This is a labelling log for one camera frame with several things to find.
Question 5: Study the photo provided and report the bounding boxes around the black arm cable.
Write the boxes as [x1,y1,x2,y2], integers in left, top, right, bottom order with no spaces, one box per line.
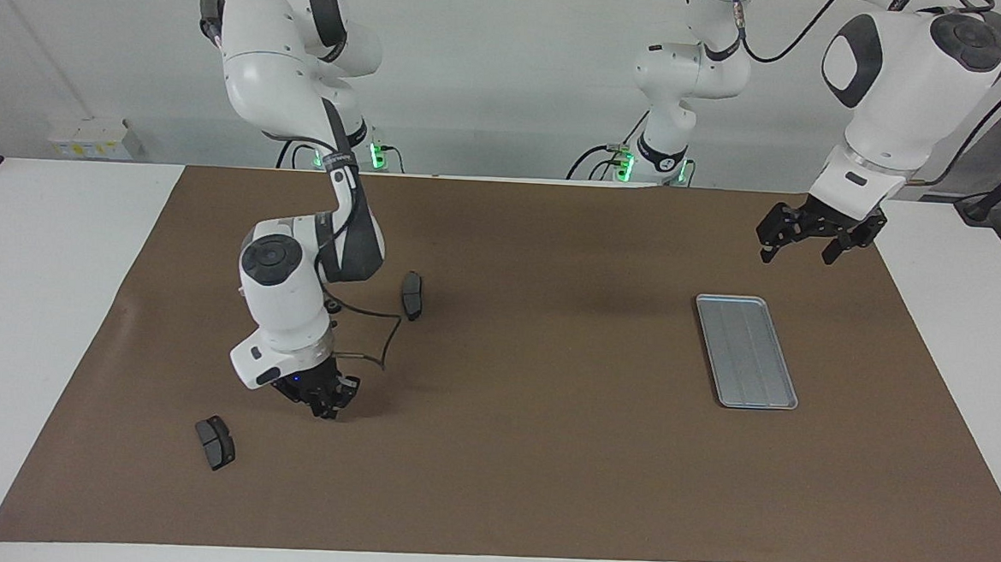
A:
[324,300,404,372]
[723,0,1001,190]

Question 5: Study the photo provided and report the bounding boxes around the white wall socket box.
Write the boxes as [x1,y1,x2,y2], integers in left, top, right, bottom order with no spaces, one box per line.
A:
[46,115,145,163]

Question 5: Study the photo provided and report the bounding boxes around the silver metal tray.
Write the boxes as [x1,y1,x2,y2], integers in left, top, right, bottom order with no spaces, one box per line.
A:
[690,293,805,413]

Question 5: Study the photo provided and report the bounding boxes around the stacked grey brake pads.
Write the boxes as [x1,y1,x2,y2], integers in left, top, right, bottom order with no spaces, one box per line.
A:
[192,413,239,473]

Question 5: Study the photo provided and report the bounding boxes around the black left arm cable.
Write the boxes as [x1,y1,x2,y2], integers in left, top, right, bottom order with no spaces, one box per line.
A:
[723,0,1001,190]

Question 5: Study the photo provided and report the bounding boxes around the brown table mat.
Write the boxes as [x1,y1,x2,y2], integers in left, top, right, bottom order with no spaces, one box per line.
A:
[0,151,1001,562]

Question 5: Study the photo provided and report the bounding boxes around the single grey brake pad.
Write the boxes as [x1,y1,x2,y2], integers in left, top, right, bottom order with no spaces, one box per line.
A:
[398,269,427,322]

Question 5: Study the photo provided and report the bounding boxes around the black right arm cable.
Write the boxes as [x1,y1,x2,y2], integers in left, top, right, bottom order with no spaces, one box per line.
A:
[324,300,404,372]

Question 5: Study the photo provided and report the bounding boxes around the black base cable bundle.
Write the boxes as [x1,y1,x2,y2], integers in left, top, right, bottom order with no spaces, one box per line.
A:
[566,105,648,185]
[275,133,317,171]

